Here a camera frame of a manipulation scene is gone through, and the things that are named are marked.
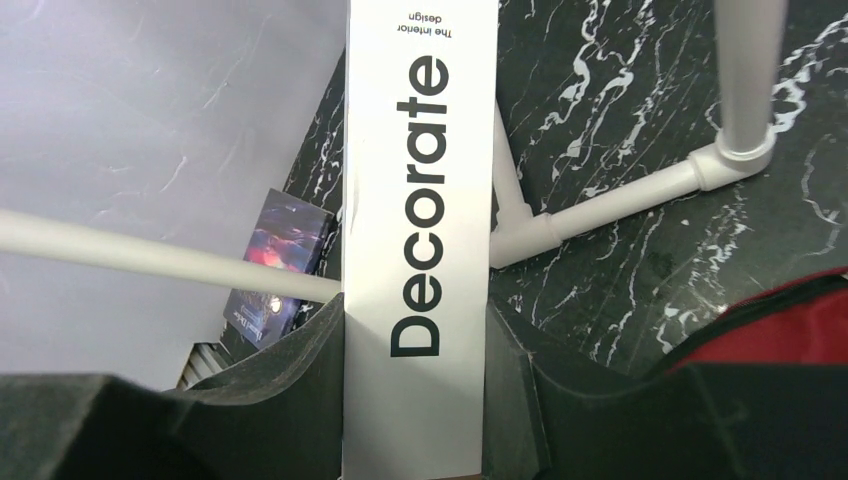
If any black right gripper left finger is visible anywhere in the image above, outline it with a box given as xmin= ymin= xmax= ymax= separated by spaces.
xmin=1 ymin=297 xmax=345 ymax=479

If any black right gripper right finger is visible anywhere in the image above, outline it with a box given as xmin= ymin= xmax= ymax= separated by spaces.
xmin=483 ymin=301 xmax=847 ymax=479

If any red student backpack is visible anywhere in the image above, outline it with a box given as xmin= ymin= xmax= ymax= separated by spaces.
xmin=644 ymin=266 xmax=847 ymax=378

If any white Decorate book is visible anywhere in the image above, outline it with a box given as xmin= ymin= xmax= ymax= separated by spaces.
xmin=342 ymin=1 xmax=499 ymax=479

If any dark purple book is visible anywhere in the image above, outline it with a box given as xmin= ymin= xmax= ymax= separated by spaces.
xmin=220 ymin=189 xmax=333 ymax=361

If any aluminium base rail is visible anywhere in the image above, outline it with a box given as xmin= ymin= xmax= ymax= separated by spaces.
xmin=176 ymin=343 xmax=230 ymax=390

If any white PVC pipe frame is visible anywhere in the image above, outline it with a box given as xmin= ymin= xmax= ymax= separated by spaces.
xmin=1 ymin=1 xmax=787 ymax=303

